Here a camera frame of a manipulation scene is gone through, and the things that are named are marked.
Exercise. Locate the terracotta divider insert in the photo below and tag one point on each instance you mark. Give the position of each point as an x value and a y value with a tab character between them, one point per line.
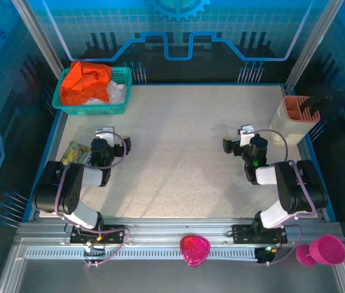
294	105

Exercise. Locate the pink goblet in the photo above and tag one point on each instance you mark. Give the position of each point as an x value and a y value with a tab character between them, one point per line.
326	248

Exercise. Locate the aluminium frame post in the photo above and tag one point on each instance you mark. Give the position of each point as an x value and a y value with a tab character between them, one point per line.
38	33
312	39

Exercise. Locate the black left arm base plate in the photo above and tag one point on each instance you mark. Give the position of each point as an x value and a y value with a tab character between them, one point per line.
114	233

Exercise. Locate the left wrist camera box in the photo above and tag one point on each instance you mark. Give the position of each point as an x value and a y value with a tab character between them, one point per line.
105	134

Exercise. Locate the yellow green snack packet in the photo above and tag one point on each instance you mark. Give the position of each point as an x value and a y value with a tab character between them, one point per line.
73	152

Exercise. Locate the teal plastic basket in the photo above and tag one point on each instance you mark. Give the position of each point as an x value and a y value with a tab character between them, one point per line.
66	108

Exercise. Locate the clear plastic bag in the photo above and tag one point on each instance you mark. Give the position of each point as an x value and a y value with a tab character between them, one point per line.
116	93

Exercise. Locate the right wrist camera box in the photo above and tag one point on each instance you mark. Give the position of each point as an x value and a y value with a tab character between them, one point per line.
246	134

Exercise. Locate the black tool in container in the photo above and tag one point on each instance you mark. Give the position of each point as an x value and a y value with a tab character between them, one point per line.
314	103

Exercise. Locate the aluminium front rail frame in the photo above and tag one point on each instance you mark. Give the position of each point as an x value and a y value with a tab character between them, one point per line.
172	224

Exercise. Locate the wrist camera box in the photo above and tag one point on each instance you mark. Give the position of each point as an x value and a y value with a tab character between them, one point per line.
105	134
246	134

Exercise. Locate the pink heart-shaped bowl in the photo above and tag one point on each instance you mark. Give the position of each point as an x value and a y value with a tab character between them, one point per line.
194	248

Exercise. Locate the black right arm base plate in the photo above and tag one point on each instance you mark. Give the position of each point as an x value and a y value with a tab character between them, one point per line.
242	233

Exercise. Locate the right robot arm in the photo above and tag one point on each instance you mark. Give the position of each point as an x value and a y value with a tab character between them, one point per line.
294	189

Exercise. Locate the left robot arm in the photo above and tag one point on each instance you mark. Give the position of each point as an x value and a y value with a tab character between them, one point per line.
69	195

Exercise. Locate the white rectangular container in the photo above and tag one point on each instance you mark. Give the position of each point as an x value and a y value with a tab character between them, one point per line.
288	129

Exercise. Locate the orange t-shirt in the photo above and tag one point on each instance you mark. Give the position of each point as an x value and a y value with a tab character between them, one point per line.
84	82

